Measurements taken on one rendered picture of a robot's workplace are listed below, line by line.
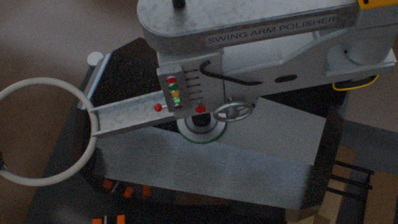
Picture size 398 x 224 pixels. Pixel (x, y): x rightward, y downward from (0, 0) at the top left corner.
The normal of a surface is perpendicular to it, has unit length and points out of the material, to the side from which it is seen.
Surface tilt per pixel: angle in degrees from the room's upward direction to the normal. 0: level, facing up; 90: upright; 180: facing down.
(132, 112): 8
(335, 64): 0
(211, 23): 0
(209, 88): 90
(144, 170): 45
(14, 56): 0
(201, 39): 90
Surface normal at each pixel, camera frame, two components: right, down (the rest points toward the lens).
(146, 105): -0.22, -0.39
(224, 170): -0.25, 0.32
